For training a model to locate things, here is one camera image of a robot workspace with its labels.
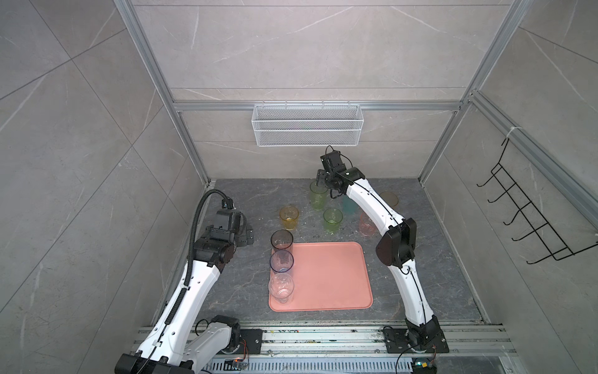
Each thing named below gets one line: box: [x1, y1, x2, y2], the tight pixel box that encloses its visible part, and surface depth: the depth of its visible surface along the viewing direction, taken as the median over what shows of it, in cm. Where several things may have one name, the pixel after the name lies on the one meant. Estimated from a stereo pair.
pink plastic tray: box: [267, 241, 373, 312], surface depth 88 cm
